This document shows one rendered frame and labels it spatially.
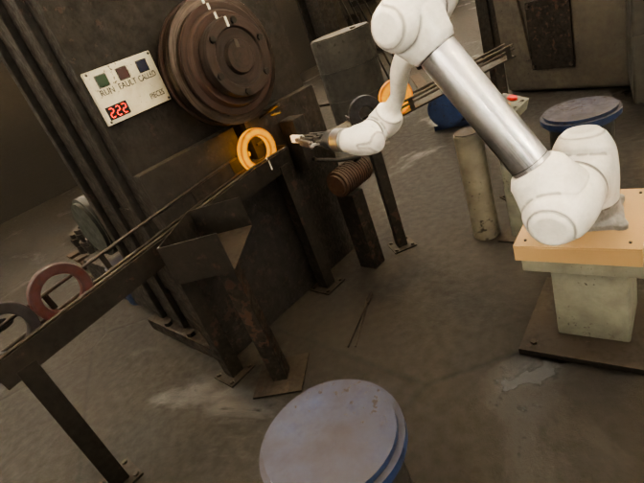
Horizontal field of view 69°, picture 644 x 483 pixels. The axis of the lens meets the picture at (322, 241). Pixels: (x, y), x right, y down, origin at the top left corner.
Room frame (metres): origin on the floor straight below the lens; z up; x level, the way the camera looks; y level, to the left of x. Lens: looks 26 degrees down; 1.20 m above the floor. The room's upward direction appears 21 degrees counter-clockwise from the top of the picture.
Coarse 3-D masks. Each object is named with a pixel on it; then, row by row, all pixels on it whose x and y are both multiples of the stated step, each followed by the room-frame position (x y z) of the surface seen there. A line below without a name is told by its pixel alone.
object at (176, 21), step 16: (192, 0) 1.89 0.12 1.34; (208, 0) 1.93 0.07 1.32; (224, 0) 1.97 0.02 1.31; (176, 16) 1.83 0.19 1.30; (176, 32) 1.82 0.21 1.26; (176, 48) 1.80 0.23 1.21; (176, 64) 1.78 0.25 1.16; (272, 64) 2.04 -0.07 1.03; (176, 80) 1.77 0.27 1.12; (272, 80) 2.02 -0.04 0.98; (192, 96) 1.79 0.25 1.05; (208, 112) 1.81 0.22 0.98; (256, 112) 1.94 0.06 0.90
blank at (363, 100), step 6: (360, 96) 2.07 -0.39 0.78; (366, 96) 2.07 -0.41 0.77; (372, 96) 2.07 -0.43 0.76; (354, 102) 2.06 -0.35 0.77; (360, 102) 2.07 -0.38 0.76; (366, 102) 2.07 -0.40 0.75; (372, 102) 2.07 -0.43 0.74; (378, 102) 2.07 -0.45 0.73; (354, 108) 2.06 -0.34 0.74; (360, 108) 2.07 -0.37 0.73; (372, 108) 2.07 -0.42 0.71; (348, 114) 2.08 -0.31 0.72; (354, 114) 2.06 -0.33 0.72; (354, 120) 2.06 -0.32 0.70; (360, 120) 2.06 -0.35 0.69
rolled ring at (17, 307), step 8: (0, 304) 1.27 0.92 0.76; (8, 304) 1.28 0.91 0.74; (16, 304) 1.29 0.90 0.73; (0, 312) 1.26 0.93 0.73; (8, 312) 1.27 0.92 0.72; (16, 312) 1.28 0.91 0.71; (24, 312) 1.29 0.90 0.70; (32, 312) 1.30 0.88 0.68; (24, 320) 1.30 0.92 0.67; (32, 320) 1.29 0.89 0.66; (32, 328) 1.28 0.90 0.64; (0, 352) 1.24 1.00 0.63
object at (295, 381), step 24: (192, 216) 1.58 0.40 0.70; (216, 216) 1.56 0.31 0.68; (240, 216) 1.54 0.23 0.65; (168, 240) 1.40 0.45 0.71; (192, 240) 1.30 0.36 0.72; (216, 240) 1.28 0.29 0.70; (240, 240) 1.46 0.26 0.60; (168, 264) 1.34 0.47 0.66; (192, 264) 1.32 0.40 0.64; (216, 264) 1.29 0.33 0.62; (240, 288) 1.42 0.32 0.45; (240, 312) 1.43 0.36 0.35; (264, 336) 1.42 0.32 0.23; (264, 360) 1.43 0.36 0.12; (288, 360) 1.52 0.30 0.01; (264, 384) 1.43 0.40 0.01; (288, 384) 1.39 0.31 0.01
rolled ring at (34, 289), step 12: (48, 264) 1.39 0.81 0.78; (60, 264) 1.39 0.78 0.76; (72, 264) 1.40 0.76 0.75; (36, 276) 1.34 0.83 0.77; (48, 276) 1.36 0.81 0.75; (84, 276) 1.41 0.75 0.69; (36, 288) 1.33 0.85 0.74; (84, 288) 1.40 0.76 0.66; (36, 300) 1.32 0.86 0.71; (36, 312) 1.31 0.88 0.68; (48, 312) 1.32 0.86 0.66
